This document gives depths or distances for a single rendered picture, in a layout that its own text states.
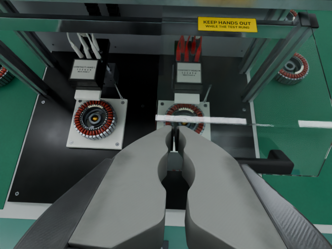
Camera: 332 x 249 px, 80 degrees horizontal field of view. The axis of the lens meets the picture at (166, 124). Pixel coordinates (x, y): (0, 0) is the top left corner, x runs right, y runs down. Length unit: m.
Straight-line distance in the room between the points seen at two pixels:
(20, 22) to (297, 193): 0.74
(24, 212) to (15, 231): 0.92
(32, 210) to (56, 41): 0.49
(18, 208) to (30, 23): 0.45
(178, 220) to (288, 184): 0.31
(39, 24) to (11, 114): 0.37
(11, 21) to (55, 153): 0.32
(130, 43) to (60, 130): 0.33
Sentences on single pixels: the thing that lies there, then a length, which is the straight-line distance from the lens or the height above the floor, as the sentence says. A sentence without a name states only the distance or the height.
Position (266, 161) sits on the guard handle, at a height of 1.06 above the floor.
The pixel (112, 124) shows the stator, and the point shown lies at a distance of 0.55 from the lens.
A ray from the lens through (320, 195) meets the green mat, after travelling 0.69.
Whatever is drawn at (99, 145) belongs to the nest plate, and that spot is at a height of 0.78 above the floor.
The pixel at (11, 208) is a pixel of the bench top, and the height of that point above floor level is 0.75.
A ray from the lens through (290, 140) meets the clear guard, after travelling 0.32.
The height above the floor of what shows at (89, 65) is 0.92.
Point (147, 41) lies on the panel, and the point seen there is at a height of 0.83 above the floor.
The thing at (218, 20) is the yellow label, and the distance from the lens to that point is 0.37.
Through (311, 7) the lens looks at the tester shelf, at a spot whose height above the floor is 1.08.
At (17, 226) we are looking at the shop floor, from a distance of 1.58.
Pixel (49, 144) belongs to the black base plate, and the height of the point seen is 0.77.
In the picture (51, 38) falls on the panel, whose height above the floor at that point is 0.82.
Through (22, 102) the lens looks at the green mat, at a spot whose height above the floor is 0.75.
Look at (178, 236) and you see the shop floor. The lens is 1.33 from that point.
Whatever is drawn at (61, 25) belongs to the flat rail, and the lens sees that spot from 0.45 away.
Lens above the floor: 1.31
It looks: 70 degrees down
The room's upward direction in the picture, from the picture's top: straight up
